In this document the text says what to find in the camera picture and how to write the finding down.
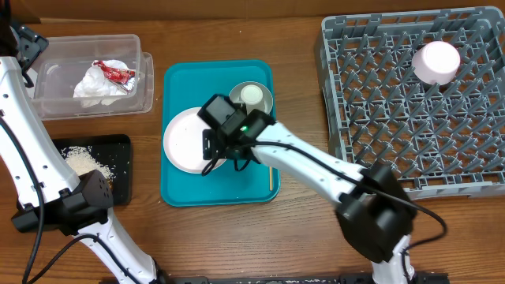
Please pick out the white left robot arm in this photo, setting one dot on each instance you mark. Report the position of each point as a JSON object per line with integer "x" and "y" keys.
{"x": 50, "y": 194}

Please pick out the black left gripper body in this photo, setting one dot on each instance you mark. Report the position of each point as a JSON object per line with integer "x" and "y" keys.
{"x": 32, "y": 46}

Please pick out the white paper cup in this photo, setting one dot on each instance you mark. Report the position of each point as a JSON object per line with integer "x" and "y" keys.
{"x": 253, "y": 98}

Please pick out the clear plastic bin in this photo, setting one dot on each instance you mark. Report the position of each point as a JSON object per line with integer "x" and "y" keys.
{"x": 58, "y": 70}

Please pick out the white tissue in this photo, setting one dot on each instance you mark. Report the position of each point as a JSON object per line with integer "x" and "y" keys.
{"x": 95, "y": 84}

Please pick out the wooden chopstick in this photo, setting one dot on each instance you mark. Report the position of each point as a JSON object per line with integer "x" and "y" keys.
{"x": 270, "y": 179}

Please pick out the pile of white rice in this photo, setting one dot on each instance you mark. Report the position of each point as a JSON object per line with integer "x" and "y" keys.
{"x": 81, "y": 161}

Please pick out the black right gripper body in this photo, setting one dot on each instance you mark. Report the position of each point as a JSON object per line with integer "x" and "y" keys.
{"x": 224, "y": 146}

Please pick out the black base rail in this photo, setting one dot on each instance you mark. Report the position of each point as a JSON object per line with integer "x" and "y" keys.
{"x": 360, "y": 278}

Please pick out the white napkin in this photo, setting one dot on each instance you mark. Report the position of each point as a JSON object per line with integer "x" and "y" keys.
{"x": 118, "y": 64}

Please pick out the small white plate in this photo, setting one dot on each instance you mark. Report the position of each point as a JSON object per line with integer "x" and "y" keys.
{"x": 436, "y": 63}

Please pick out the black tray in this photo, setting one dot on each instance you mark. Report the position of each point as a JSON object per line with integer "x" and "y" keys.
{"x": 114, "y": 152}

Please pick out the red snack wrapper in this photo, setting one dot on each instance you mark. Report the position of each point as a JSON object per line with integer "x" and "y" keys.
{"x": 123, "y": 79}

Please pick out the teal serving tray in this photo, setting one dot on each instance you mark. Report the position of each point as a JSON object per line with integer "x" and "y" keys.
{"x": 192, "y": 84}

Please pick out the grey dish rack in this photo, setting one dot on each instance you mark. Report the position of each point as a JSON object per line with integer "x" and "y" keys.
{"x": 440, "y": 140}

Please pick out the grey bowl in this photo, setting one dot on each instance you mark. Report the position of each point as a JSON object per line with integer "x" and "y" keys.
{"x": 268, "y": 97}

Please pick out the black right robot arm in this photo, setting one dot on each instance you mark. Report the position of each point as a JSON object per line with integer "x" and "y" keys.
{"x": 374, "y": 212}

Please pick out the large white plate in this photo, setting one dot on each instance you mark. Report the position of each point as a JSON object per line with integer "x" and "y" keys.
{"x": 183, "y": 141}

